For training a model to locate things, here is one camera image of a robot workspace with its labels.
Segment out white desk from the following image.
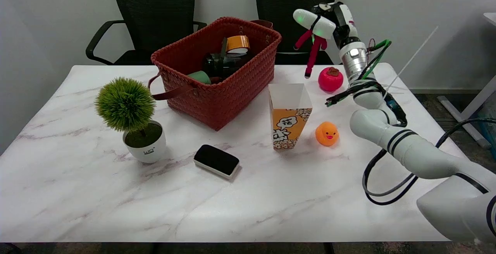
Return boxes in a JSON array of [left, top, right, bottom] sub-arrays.
[[438, 12, 496, 149]]

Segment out black jar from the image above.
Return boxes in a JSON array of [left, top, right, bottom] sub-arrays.
[[203, 50, 253, 82]]

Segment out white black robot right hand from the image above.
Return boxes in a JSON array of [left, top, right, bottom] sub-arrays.
[[293, 2, 359, 47]]

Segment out red black flexible tripod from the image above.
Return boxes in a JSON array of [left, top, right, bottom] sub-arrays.
[[294, 29, 328, 79]]

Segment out orange white popcorn box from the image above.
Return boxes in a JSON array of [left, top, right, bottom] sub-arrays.
[[268, 83, 313, 150]]

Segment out white zip tie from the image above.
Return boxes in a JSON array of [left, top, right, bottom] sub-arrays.
[[383, 25, 439, 96]]

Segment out green tape roll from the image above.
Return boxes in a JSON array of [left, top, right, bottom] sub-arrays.
[[187, 71, 212, 85]]

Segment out red woven basket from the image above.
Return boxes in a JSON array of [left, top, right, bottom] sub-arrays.
[[147, 17, 282, 131]]

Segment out green plant in white pot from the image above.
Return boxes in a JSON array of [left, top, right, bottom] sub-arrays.
[[95, 77, 167, 164]]

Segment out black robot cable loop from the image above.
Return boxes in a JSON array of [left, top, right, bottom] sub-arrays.
[[362, 118, 496, 206]]

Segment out red toy pomegranate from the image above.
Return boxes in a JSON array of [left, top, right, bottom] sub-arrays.
[[318, 67, 344, 93]]

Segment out orange rubber duck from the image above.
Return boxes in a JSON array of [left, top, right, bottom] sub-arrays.
[[315, 121, 339, 147]]

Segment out orange brown tape roll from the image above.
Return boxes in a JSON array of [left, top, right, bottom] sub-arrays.
[[225, 35, 251, 54]]

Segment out green robot cable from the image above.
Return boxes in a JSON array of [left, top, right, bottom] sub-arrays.
[[358, 40, 392, 80]]

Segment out blue storage box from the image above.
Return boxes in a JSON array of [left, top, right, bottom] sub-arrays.
[[478, 102, 496, 158]]

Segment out black white board eraser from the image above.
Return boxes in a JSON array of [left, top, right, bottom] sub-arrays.
[[193, 144, 240, 180]]

